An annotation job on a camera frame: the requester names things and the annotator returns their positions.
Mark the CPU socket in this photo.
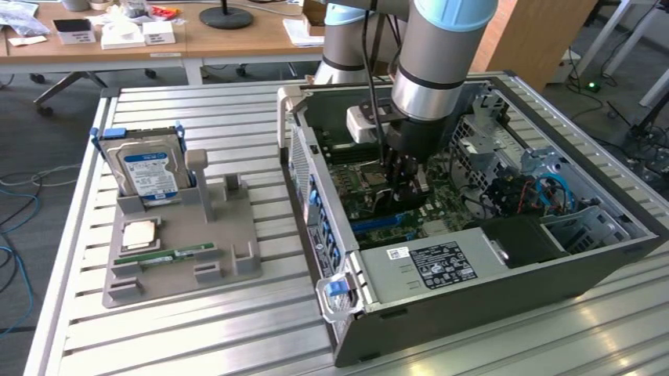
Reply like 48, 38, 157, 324
358, 161, 392, 188

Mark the white table frame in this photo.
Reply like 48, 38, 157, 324
572, 0, 669, 79

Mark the silver metal drive cage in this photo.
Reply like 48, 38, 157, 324
448, 92, 571, 197

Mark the black round lamp base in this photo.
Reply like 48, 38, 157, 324
198, 0, 255, 29

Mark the silver CPU chip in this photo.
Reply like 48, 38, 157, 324
119, 222, 158, 251

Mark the light blue wire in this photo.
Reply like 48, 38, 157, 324
536, 172, 576, 215

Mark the red wire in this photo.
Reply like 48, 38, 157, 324
516, 178, 531, 215

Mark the wooden cabinet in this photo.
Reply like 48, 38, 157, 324
469, 0, 600, 91

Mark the grey plastic parts rack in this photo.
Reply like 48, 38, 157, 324
101, 147, 263, 310

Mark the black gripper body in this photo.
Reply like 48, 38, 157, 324
384, 116, 446, 164

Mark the white floor device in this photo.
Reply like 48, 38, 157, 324
556, 49, 581, 85

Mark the green RAM stick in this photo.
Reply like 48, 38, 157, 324
114, 243, 215, 266

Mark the grey power supply unit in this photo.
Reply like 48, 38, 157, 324
358, 227, 512, 306

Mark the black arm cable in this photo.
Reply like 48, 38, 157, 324
364, 0, 384, 132

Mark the stack of white papers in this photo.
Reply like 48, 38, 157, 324
282, 17, 329, 49

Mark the white box with round hole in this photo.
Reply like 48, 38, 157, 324
99, 21, 147, 50

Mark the light wood office desk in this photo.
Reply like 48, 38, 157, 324
0, 3, 190, 114
186, 0, 472, 85

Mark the open dark grey PC case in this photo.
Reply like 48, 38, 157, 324
275, 76, 665, 368

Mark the green motherboard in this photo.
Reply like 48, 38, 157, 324
313, 127, 490, 250

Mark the white floor cable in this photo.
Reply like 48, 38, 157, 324
0, 162, 83, 189

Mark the silver disk bay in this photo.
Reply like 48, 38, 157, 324
537, 203, 633, 255

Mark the graphics card with metal bracket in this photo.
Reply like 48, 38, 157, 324
360, 186, 429, 215

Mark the blue case latch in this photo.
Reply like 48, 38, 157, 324
325, 273, 349, 301

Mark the brown cardboard box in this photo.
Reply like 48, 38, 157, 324
301, 0, 329, 27

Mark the blue floor cable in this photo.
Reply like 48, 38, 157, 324
0, 187, 42, 338

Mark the white box with black top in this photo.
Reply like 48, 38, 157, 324
51, 18, 99, 45

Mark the small plain white box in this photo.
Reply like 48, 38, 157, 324
142, 21, 177, 46

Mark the clear plastic bag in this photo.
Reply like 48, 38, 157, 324
0, 0, 51, 38

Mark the hard disk in blue caddy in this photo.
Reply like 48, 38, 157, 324
90, 120, 190, 208

